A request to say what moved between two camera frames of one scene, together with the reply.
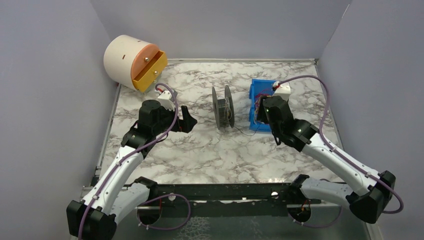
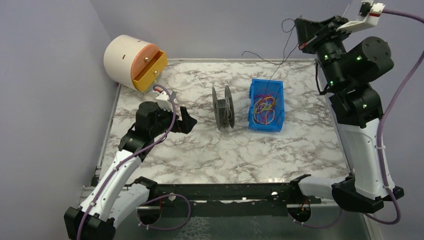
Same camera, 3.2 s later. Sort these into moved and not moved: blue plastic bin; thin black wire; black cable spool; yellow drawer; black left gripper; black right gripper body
Moved: thin black wire; black right gripper body
Not moved: black cable spool; blue plastic bin; black left gripper; yellow drawer
